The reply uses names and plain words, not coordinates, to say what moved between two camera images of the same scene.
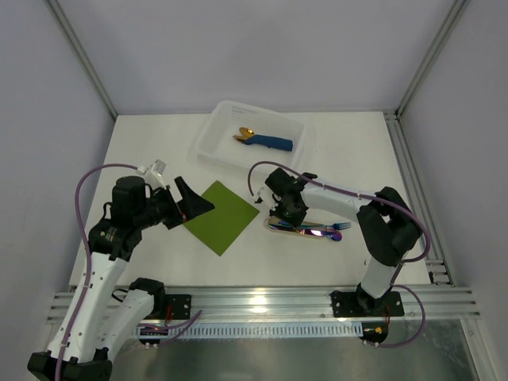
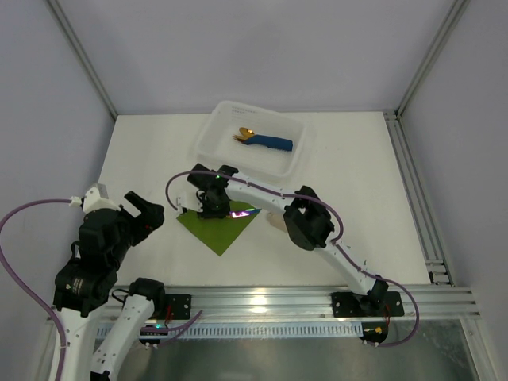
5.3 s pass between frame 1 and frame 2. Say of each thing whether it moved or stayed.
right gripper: moved
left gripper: moved
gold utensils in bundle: stayed
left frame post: stayed
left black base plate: stayed
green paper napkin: stayed
